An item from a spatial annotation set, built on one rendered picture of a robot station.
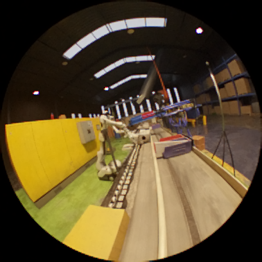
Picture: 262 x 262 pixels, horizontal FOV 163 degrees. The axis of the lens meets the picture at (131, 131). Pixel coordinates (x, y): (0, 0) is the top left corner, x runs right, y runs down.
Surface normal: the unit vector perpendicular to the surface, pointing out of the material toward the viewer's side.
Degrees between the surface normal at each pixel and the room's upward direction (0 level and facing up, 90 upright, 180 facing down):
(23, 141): 90
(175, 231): 0
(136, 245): 0
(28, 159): 90
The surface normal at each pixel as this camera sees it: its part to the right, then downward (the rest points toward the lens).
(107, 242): -0.23, -0.97
